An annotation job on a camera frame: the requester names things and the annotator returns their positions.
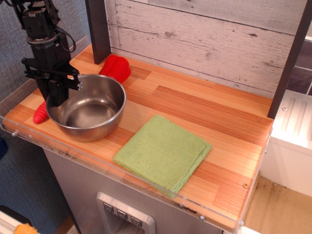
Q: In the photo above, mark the red plastic bell pepper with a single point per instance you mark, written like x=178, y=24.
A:
x=116, y=67

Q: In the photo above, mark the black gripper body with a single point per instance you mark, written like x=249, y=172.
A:
x=51, y=62

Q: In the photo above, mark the fork with red handle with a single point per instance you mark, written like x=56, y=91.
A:
x=40, y=114

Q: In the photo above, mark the yellow object at corner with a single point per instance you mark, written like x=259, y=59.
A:
x=25, y=229

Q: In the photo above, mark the stainless steel bowl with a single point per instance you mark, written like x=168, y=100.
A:
x=91, y=113

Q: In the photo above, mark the green folded towel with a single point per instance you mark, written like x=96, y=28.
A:
x=163, y=154

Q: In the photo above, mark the dark right cabinet post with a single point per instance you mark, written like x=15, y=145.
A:
x=291, y=60

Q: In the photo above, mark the silver dispenser panel with buttons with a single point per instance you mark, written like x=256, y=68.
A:
x=124, y=215

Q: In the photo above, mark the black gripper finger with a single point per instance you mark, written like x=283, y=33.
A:
x=44, y=87
x=58, y=93

